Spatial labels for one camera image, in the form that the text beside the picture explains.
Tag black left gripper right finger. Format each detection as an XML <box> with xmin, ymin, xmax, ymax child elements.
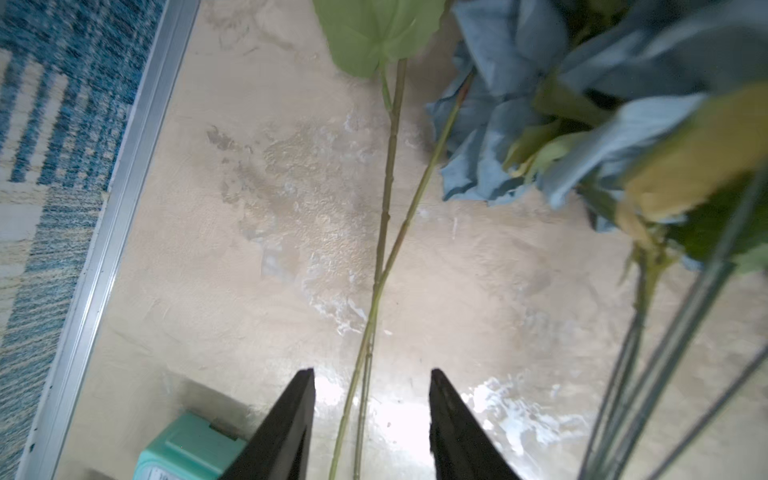
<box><xmin>429</xmin><ymin>369</ymin><xmax>520</xmax><ymax>480</ymax></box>

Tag orange marigold flower stem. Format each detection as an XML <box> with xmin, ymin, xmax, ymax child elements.
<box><xmin>328</xmin><ymin>68</ymin><xmax>476</xmax><ymax>479</ymax></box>

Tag small teal box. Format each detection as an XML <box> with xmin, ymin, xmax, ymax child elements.
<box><xmin>133</xmin><ymin>412</ymin><xmax>246</xmax><ymax>479</ymax></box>

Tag blue hydrangea flower bunch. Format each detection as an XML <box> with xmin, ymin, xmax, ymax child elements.
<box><xmin>427</xmin><ymin>1</ymin><xmax>767</xmax><ymax>479</ymax></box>

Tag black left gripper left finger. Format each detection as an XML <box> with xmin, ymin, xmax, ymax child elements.
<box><xmin>220</xmin><ymin>368</ymin><xmax>316</xmax><ymax>480</ymax></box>

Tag orange and beige flower sprig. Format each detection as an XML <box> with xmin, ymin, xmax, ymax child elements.
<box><xmin>313</xmin><ymin>1</ymin><xmax>445</xmax><ymax>479</ymax></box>

